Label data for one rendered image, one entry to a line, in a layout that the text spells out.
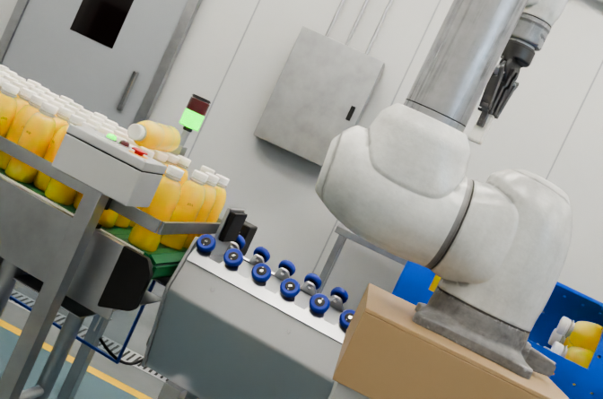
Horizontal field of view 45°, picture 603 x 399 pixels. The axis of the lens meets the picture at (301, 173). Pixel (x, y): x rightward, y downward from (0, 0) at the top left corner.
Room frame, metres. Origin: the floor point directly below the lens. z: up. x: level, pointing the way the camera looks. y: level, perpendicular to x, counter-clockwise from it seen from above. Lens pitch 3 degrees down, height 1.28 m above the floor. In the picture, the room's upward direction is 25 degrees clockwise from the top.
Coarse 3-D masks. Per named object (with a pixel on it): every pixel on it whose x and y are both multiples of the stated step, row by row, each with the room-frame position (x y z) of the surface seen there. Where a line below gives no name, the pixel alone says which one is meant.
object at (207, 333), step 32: (192, 288) 1.64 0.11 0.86; (224, 288) 1.63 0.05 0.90; (160, 320) 1.67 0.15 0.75; (192, 320) 1.63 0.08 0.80; (224, 320) 1.60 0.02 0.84; (256, 320) 1.59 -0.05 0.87; (288, 320) 1.59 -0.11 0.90; (160, 352) 1.69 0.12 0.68; (192, 352) 1.65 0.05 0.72; (224, 352) 1.62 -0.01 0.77; (256, 352) 1.59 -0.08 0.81; (288, 352) 1.56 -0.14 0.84; (320, 352) 1.55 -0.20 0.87; (192, 384) 1.67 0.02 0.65; (224, 384) 1.63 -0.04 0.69; (256, 384) 1.60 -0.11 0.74; (288, 384) 1.57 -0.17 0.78; (320, 384) 1.54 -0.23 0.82
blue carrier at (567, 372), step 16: (416, 272) 1.51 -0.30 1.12; (432, 272) 1.51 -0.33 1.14; (400, 288) 1.51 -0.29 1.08; (416, 288) 1.51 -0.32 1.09; (560, 288) 1.62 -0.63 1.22; (416, 304) 1.50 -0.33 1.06; (560, 304) 1.66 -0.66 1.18; (576, 304) 1.64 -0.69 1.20; (592, 304) 1.60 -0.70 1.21; (544, 320) 1.69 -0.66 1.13; (576, 320) 1.66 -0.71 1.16; (592, 320) 1.64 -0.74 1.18; (544, 336) 1.69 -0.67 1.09; (544, 352) 1.43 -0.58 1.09; (560, 368) 1.42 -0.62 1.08; (576, 368) 1.41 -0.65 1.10; (592, 368) 1.41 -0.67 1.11; (560, 384) 1.42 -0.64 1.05; (576, 384) 1.41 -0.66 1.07; (592, 384) 1.40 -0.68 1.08
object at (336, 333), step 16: (192, 256) 1.66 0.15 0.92; (208, 256) 1.67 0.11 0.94; (208, 272) 1.65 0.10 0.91; (224, 272) 1.64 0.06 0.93; (240, 288) 1.62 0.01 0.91; (256, 288) 1.62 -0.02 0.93; (272, 304) 1.60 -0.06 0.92; (288, 304) 1.60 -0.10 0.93; (304, 320) 1.58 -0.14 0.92; (320, 320) 1.58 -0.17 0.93; (336, 336) 1.56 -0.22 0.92
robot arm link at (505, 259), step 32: (480, 192) 1.08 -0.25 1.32; (512, 192) 1.07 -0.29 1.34; (544, 192) 1.07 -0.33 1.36; (480, 224) 1.05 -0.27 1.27; (512, 224) 1.05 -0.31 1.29; (544, 224) 1.05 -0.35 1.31; (448, 256) 1.06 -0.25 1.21; (480, 256) 1.05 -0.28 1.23; (512, 256) 1.05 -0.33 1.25; (544, 256) 1.05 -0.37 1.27; (448, 288) 1.09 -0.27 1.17; (480, 288) 1.05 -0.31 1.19; (512, 288) 1.04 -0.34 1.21; (544, 288) 1.06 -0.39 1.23; (512, 320) 1.05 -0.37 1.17
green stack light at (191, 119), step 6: (186, 108) 2.20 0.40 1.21; (186, 114) 2.20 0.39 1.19; (192, 114) 2.19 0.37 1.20; (198, 114) 2.20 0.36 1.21; (180, 120) 2.20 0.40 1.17; (186, 120) 2.19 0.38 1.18; (192, 120) 2.19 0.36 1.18; (198, 120) 2.20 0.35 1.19; (192, 126) 2.19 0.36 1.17; (198, 126) 2.21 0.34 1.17
